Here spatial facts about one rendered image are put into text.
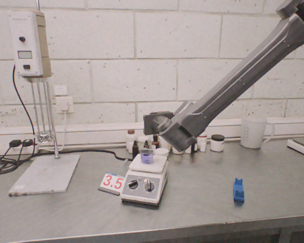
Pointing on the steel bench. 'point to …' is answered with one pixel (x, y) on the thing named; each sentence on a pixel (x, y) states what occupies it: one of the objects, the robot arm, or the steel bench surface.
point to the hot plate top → (157, 167)
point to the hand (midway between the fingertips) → (150, 116)
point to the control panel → (140, 191)
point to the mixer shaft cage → (47, 134)
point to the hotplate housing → (148, 176)
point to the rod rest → (238, 190)
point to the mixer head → (30, 45)
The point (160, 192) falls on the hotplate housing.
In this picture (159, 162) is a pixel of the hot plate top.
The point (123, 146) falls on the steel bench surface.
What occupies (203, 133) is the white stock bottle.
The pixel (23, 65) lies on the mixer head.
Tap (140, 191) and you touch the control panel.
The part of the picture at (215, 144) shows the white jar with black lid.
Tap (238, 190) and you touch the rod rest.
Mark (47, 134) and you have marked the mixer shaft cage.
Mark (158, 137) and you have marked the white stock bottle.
